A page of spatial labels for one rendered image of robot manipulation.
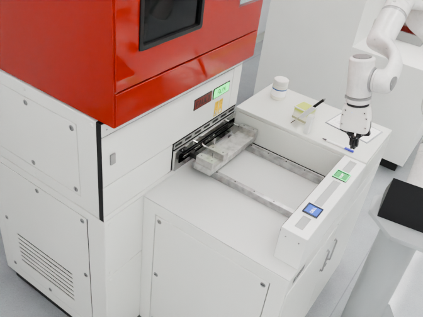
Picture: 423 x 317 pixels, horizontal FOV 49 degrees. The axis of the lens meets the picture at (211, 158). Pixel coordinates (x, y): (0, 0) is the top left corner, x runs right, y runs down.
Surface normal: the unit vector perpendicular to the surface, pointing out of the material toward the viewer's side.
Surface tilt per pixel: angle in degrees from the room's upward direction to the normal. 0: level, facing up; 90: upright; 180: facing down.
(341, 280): 0
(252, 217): 0
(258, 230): 0
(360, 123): 88
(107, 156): 90
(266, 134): 90
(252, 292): 90
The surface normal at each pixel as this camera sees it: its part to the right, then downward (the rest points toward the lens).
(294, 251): -0.57, 0.42
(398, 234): 0.11, -0.81
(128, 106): 0.81, 0.41
